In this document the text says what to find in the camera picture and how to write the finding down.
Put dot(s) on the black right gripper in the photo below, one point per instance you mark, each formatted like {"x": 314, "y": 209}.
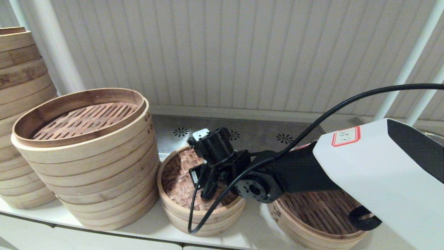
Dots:
{"x": 218, "y": 149}

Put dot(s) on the woven bamboo steamer lid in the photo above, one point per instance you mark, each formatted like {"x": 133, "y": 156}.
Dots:
{"x": 177, "y": 187}

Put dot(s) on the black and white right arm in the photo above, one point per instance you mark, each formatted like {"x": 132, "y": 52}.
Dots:
{"x": 301, "y": 170}

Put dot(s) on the small steamer with paper liner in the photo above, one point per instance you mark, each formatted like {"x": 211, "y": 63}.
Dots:
{"x": 222, "y": 225}

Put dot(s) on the bamboo steamer basket dark slats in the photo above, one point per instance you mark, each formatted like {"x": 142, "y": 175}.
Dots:
{"x": 312, "y": 215}

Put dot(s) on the large bamboo steamer basket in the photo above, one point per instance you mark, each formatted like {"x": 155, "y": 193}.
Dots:
{"x": 6, "y": 148}
{"x": 111, "y": 216}
{"x": 104, "y": 185}
{"x": 86, "y": 152}
{"x": 20, "y": 96}
{"x": 17, "y": 68}
{"x": 14, "y": 41}
{"x": 20, "y": 193}

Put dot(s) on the stainless steel vented panel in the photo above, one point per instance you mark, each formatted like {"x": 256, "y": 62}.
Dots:
{"x": 260, "y": 128}

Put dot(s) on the white cabinet door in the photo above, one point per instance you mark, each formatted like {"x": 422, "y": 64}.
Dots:
{"x": 20, "y": 236}
{"x": 114, "y": 243}

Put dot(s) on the thick white pole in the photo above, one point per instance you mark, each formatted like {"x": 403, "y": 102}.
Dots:
{"x": 57, "y": 52}

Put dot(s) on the white slanted pole with flange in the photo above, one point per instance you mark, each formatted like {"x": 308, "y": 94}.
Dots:
{"x": 412, "y": 52}

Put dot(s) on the thin white pole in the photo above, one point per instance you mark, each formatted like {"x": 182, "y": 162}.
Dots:
{"x": 17, "y": 14}

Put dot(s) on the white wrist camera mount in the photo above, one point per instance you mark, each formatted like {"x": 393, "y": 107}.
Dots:
{"x": 201, "y": 134}

